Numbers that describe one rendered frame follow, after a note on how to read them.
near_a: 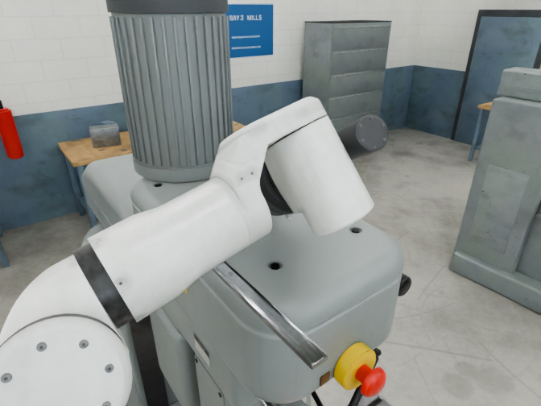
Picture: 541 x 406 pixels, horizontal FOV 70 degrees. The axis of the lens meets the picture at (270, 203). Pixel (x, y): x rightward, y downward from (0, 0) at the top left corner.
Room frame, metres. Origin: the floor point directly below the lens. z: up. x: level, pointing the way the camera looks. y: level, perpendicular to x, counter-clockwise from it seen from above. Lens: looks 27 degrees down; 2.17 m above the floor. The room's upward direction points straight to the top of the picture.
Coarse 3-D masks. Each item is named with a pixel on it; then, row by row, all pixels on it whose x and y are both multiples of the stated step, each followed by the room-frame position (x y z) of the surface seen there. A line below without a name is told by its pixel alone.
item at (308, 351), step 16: (224, 272) 0.37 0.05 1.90; (240, 288) 0.34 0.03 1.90; (256, 304) 0.31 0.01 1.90; (272, 304) 0.31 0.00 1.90; (272, 320) 0.29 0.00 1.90; (288, 320) 0.29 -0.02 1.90; (288, 336) 0.27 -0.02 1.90; (304, 336) 0.27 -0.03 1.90; (304, 352) 0.25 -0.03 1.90; (320, 352) 0.25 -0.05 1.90
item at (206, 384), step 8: (200, 368) 0.51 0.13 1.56; (200, 376) 0.52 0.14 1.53; (208, 376) 0.49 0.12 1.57; (200, 384) 0.52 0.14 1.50; (208, 384) 0.49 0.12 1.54; (216, 384) 0.47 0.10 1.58; (200, 392) 0.53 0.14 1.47; (208, 392) 0.50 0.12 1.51; (216, 392) 0.47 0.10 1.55; (200, 400) 0.53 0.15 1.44; (208, 400) 0.50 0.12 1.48; (216, 400) 0.47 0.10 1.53; (224, 400) 0.45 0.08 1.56; (304, 400) 0.49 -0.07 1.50
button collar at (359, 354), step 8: (360, 344) 0.36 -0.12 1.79; (344, 352) 0.35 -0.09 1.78; (352, 352) 0.35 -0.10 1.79; (360, 352) 0.34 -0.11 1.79; (368, 352) 0.35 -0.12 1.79; (344, 360) 0.34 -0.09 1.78; (352, 360) 0.34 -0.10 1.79; (360, 360) 0.34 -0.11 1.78; (368, 360) 0.35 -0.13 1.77; (336, 368) 0.34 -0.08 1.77; (344, 368) 0.33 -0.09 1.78; (352, 368) 0.33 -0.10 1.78; (336, 376) 0.34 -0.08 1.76; (344, 376) 0.33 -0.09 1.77; (352, 376) 0.33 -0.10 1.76; (344, 384) 0.33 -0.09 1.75; (352, 384) 0.33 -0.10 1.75; (360, 384) 0.34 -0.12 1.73
